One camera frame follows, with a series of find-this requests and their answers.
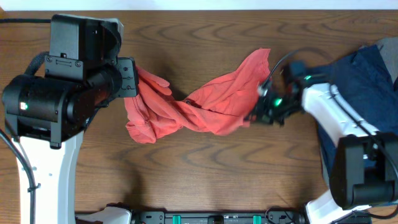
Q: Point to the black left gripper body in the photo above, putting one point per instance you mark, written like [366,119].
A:
[127,78]

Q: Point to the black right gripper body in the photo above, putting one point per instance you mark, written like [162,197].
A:
[277,106]

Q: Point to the red orange t-shirt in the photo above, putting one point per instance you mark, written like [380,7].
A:
[219,106]

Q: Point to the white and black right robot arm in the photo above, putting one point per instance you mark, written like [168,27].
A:
[339,119]

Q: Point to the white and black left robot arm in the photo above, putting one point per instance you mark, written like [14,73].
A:
[46,118]

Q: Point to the navy blue garment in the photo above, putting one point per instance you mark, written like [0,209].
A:
[363,93]

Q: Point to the grey garment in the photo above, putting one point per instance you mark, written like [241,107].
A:
[388,50]

